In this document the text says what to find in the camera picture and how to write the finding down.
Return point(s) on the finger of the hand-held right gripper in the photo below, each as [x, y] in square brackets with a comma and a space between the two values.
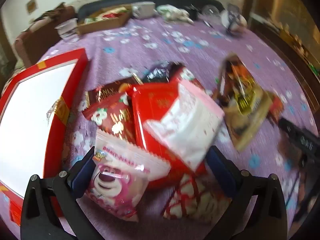
[300, 137]

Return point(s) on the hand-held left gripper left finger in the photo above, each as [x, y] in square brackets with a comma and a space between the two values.
[83, 172]

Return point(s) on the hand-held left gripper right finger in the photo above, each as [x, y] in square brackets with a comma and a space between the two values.
[221, 172]

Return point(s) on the pink bear snack packet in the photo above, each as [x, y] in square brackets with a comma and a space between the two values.
[112, 180]

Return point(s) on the pink white snack packet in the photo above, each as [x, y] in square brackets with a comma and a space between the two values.
[190, 125]

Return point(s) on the red gift box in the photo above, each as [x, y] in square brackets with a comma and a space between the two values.
[72, 92]

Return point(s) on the brown coffee candy packet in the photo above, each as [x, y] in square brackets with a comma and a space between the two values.
[105, 93]

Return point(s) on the large red snack packet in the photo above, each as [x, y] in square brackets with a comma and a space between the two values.
[152, 110]

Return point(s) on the white red-striped snack packet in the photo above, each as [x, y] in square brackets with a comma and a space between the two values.
[195, 200]

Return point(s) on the small bright red packet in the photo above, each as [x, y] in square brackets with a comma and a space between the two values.
[276, 107]

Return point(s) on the red floral snack packet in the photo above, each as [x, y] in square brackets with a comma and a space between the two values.
[112, 120]

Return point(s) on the yellow brown snack packet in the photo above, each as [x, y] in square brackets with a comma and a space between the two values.
[245, 105]

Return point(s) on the dark purple plum packet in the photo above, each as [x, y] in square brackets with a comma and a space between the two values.
[157, 73]

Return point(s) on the wooden cabinet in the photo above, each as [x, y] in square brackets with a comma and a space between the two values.
[287, 17]

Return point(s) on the brown cloth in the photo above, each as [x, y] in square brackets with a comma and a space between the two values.
[37, 37]

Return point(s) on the purple floral bedsheet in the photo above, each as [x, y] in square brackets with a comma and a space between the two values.
[150, 45]

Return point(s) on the clear plastic cup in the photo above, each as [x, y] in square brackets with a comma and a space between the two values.
[67, 28]

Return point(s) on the cardboard tray box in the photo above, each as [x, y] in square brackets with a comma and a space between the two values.
[105, 26]

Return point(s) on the clear glass bowl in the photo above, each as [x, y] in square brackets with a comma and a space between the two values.
[211, 11]

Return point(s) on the pile of assorted packets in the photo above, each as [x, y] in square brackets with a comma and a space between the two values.
[110, 15]

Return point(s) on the white cloth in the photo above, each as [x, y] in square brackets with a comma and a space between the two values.
[175, 13]

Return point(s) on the white mug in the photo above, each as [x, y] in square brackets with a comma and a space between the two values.
[145, 10]

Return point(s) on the dark blue cushion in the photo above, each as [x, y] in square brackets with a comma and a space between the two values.
[175, 0]

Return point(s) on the small wall plaque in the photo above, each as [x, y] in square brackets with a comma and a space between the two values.
[31, 5]

